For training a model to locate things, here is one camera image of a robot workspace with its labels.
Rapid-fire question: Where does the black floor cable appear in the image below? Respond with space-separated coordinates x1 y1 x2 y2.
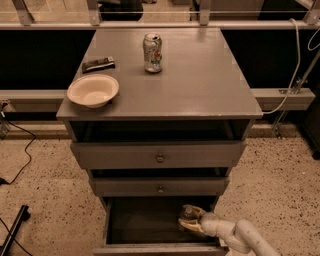
0 111 37 186

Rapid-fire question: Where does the grey open bottom drawer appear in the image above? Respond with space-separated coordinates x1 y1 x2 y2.
93 196 228 256

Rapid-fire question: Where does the metal window railing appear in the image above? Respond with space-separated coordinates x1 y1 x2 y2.
0 0 320 30

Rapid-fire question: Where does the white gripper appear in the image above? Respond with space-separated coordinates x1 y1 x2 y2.
178 205 230 238

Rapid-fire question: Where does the dark snack bar wrapper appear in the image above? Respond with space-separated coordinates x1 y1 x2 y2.
82 57 115 73

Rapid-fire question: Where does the grey middle drawer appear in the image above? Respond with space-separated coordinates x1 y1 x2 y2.
89 177 229 197

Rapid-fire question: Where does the grey wooden drawer cabinet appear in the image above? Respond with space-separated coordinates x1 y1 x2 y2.
55 27 264 256

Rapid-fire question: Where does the clear plastic water bottle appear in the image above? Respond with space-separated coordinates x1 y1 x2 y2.
178 205 196 231

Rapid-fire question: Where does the silver soda can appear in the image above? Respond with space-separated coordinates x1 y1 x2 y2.
143 33 162 73

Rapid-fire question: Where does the grey top drawer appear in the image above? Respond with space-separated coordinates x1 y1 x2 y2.
71 141 246 169

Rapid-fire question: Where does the black metal stand leg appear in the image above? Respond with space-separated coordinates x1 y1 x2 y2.
0 205 30 256

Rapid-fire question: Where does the white paper bowl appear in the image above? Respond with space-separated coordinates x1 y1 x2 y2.
67 74 119 108

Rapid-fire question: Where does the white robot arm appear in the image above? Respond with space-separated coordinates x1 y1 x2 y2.
178 204 281 256

